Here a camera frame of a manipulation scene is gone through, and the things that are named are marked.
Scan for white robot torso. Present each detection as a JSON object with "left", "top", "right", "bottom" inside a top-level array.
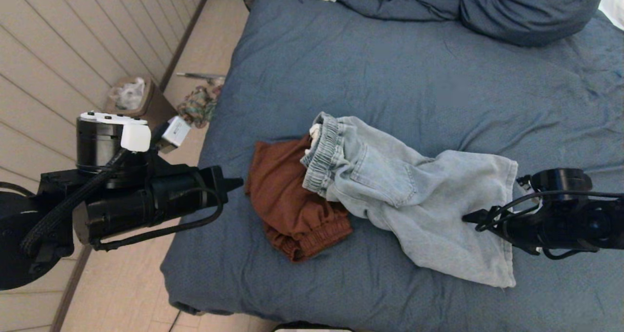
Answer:
[{"left": 273, "top": 324, "right": 354, "bottom": 332}]

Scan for blue pillow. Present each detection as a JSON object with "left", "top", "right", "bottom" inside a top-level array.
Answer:
[{"left": 459, "top": 0, "right": 610, "bottom": 47}]

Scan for colourful crumpled cloth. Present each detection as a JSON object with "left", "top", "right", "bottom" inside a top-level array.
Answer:
[{"left": 177, "top": 84, "right": 225, "bottom": 129}]

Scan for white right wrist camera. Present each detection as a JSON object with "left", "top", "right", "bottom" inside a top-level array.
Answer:
[{"left": 517, "top": 175, "right": 542, "bottom": 211}]

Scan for white plastic bin bag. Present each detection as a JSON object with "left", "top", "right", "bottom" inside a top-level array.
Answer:
[{"left": 110, "top": 77, "right": 147, "bottom": 111}]

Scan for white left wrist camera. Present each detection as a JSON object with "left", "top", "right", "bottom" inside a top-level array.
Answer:
[{"left": 79, "top": 111, "right": 192, "bottom": 154}]

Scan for thin black looped cable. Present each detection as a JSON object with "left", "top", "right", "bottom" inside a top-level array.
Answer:
[{"left": 92, "top": 188, "right": 225, "bottom": 251}]

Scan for bunched blue duvet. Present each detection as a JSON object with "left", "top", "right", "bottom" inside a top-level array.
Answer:
[{"left": 335, "top": 0, "right": 465, "bottom": 21}]

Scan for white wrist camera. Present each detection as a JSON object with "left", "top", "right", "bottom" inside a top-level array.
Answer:
[
  {"left": 79, "top": 111, "right": 192, "bottom": 154},
  {"left": 517, "top": 175, "right": 542, "bottom": 211}
]

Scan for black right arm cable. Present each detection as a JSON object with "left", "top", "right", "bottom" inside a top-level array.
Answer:
[{"left": 475, "top": 191, "right": 624, "bottom": 260}]

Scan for white pillow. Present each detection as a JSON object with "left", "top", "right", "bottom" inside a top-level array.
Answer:
[{"left": 599, "top": 0, "right": 624, "bottom": 30}]

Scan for blue bed sheet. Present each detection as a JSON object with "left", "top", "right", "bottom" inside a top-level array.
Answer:
[{"left": 161, "top": 0, "right": 624, "bottom": 332}]

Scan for brown trash bin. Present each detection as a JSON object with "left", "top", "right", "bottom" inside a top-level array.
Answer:
[{"left": 106, "top": 76, "right": 178, "bottom": 130}]

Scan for light blue denim shorts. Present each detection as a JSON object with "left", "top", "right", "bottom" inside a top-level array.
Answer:
[{"left": 301, "top": 112, "right": 519, "bottom": 289}]

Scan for grey metal rod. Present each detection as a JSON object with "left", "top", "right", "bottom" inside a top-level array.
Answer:
[{"left": 176, "top": 71, "right": 226, "bottom": 84}]

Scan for rust brown garment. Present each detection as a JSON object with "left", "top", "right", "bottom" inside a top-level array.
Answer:
[{"left": 245, "top": 135, "right": 353, "bottom": 263}]

